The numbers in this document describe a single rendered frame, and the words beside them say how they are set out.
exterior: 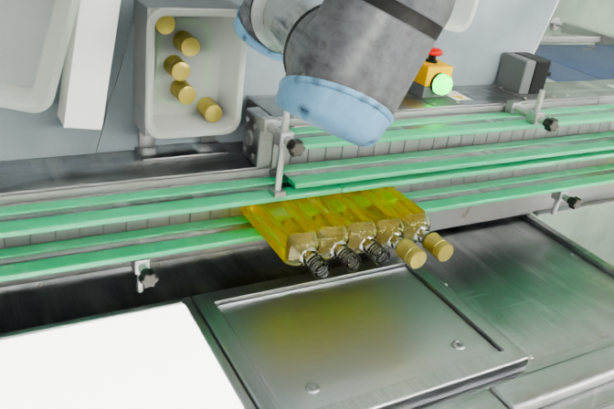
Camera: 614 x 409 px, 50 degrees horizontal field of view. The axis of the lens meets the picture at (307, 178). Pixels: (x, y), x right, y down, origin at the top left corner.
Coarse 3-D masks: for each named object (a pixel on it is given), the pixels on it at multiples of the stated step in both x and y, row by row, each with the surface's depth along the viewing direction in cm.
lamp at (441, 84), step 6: (432, 78) 138; (438, 78) 137; (444, 78) 137; (450, 78) 138; (432, 84) 138; (438, 84) 137; (444, 84) 137; (450, 84) 138; (432, 90) 139; (438, 90) 137; (444, 90) 137
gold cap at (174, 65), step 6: (168, 60) 113; (174, 60) 112; (180, 60) 112; (168, 66) 113; (174, 66) 111; (180, 66) 112; (186, 66) 112; (168, 72) 113; (174, 72) 111; (180, 72) 112; (186, 72) 113; (174, 78) 112; (180, 78) 112; (186, 78) 113
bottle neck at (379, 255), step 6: (366, 240) 110; (372, 240) 110; (360, 246) 111; (366, 246) 109; (372, 246) 108; (378, 246) 108; (384, 246) 109; (366, 252) 109; (372, 252) 108; (378, 252) 107; (384, 252) 107; (372, 258) 108; (378, 258) 109; (384, 258) 109; (378, 264) 108; (384, 264) 108
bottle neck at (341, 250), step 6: (336, 246) 107; (342, 246) 107; (348, 246) 107; (336, 252) 107; (342, 252) 106; (348, 252) 105; (354, 252) 106; (336, 258) 107; (342, 258) 105; (348, 258) 104; (354, 258) 104; (360, 258) 105; (342, 264) 105; (348, 264) 104; (354, 264) 106; (360, 264) 106; (348, 270) 105; (354, 270) 105
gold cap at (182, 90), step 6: (174, 84) 116; (180, 84) 115; (186, 84) 115; (174, 90) 115; (180, 90) 114; (186, 90) 114; (192, 90) 114; (174, 96) 117; (180, 96) 114; (186, 96) 114; (192, 96) 115; (186, 102) 115
